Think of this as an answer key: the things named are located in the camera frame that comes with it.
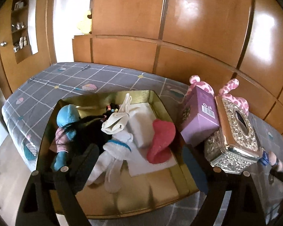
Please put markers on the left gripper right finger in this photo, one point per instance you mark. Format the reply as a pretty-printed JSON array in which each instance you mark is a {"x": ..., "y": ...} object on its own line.
[{"x": 244, "y": 207}]

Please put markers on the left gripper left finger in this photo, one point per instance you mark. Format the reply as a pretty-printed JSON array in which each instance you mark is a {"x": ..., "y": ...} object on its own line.
[{"x": 37, "y": 207}]

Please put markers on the blue plush doll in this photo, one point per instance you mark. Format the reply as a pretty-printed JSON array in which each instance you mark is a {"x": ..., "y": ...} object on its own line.
[{"x": 61, "y": 144}]

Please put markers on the white sock pair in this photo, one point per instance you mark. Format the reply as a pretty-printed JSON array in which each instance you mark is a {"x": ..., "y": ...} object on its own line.
[{"x": 107, "y": 169}]

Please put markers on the cream cloth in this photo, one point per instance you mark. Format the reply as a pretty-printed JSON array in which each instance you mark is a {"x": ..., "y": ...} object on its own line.
[{"x": 118, "y": 120}]

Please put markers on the red knitted hat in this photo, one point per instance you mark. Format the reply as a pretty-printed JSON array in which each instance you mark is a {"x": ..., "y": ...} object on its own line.
[{"x": 164, "y": 134}]

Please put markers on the white dotted towel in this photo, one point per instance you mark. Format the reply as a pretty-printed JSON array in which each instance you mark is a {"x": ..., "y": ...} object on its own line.
[{"x": 138, "y": 163}]

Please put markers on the white foam block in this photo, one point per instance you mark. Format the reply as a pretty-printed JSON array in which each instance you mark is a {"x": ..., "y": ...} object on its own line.
[{"x": 141, "y": 126}]

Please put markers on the ornate silver tissue box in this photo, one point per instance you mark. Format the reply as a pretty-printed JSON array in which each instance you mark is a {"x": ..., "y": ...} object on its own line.
[{"x": 233, "y": 147}]

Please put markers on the grey checked bed sheet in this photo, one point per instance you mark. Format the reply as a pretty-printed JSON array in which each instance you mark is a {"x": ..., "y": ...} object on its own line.
[{"x": 27, "y": 111}]

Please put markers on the gold metal tray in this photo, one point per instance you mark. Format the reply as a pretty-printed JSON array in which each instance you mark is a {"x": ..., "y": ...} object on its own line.
[{"x": 138, "y": 194}]

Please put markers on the purple cardboard box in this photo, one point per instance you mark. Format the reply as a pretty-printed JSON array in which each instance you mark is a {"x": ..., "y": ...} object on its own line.
[{"x": 198, "y": 119}]

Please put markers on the pink spotted plush toy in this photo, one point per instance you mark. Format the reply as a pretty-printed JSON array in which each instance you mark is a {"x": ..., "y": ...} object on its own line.
[{"x": 223, "y": 92}]

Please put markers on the wooden shelf cabinet door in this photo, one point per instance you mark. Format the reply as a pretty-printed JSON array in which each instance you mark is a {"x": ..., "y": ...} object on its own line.
[{"x": 26, "y": 41}]

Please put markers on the wooden wardrobe wall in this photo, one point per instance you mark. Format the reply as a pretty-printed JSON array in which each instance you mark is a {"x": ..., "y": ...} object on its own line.
[{"x": 214, "y": 39}]

